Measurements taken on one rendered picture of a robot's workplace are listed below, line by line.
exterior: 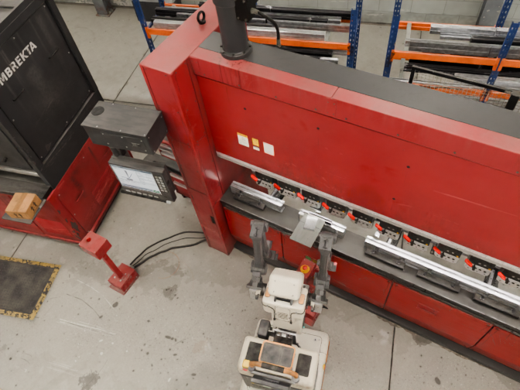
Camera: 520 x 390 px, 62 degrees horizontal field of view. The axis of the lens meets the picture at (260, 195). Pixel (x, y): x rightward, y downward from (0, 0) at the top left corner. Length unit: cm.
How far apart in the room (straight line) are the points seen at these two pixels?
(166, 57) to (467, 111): 175
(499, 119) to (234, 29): 147
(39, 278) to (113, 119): 244
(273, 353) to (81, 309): 226
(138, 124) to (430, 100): 180
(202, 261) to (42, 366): 172
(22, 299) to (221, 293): 203
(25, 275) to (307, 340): 301
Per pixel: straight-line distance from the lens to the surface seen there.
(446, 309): 358
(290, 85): 248
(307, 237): 335
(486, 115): 244
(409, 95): 246
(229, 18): 258
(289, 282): 276
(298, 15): 467
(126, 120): 306
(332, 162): 279
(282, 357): 310
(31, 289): 505
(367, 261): 342
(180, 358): 418
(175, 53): 287
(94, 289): 474
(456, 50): 433
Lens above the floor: 389
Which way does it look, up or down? 54 degrees down
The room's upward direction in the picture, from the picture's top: 9 degrees counter-clockwise
